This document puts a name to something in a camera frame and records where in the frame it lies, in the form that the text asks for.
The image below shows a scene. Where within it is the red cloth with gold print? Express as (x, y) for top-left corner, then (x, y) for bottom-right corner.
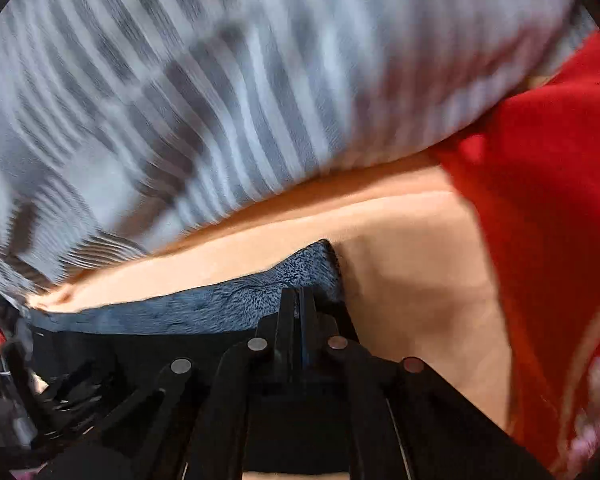
(432, 30), (600, 476)

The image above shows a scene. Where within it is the grey white striped blanket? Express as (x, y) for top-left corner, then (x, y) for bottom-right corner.
(0, 0), (598, 301)

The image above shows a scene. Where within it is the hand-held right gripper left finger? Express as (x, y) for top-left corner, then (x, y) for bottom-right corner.
(45, 286), (298, 480)

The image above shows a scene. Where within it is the black pants grey patterned waistband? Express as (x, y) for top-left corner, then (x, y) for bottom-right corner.
(25, 239), (361, 461)

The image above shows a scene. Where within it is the orange bed sheet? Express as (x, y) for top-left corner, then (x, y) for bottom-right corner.
(27, 152), (518, 480)

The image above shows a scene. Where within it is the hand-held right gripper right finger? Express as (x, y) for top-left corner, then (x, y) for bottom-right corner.
(299, 286), (556, 480)

